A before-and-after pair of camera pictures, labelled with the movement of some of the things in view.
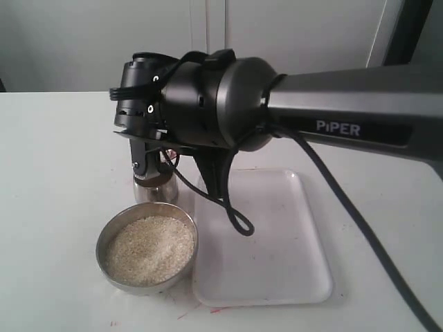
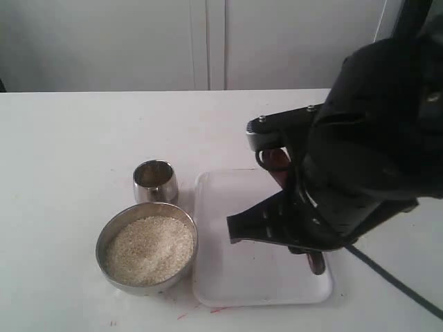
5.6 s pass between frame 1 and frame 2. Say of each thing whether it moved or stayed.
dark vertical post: stayed
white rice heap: stayed
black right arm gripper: moved
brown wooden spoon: moved
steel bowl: stayed
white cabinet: stayed
